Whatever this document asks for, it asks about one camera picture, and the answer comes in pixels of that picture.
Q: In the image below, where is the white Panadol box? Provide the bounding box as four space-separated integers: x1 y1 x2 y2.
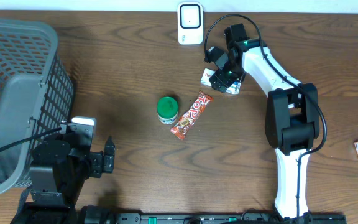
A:
200 68 241 95

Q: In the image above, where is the red snack wrapper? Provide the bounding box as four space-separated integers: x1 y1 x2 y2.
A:
170 91 213 140

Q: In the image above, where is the green lid jar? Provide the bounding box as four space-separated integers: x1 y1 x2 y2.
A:
157 96 178 124

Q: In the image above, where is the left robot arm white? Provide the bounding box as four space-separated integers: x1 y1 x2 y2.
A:
12 123 116 223

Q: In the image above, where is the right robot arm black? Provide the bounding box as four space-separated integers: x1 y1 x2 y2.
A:
206 24 320 221

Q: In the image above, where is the white barcode scanner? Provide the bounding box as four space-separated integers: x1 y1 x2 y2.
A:
177 2 204 45

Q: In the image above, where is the grey plastic basket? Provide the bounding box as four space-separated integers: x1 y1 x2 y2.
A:
0 19 74 194

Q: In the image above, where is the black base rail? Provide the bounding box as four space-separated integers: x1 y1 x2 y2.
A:
77 206 347 224

